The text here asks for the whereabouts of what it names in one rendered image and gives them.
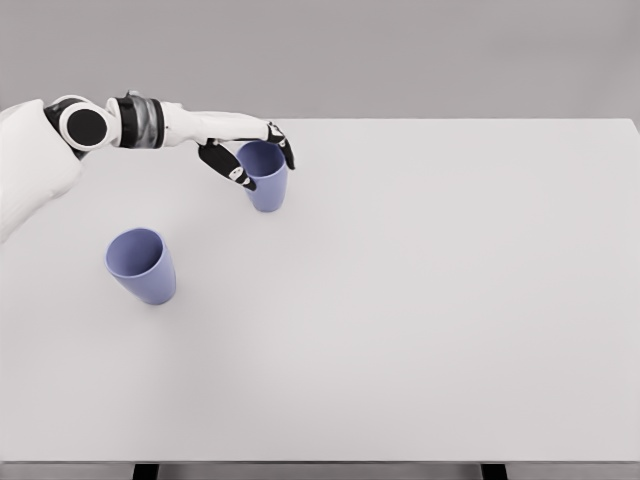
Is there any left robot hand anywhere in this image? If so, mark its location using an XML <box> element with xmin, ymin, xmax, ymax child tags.
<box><xmin>188</xmin><ymin>110</ymin><xmax>297</xmax><ymax>193</ymax></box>

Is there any blue plastic cup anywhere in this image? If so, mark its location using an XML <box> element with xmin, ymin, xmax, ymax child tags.
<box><xmin>235</xmin><ymin>140</ymin><xmax>290</xmax><ymax>213</ymax></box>
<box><xmin>104</xmin><ymin>227</ymin><xmax>177</xmax><ymax>306</ymax></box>

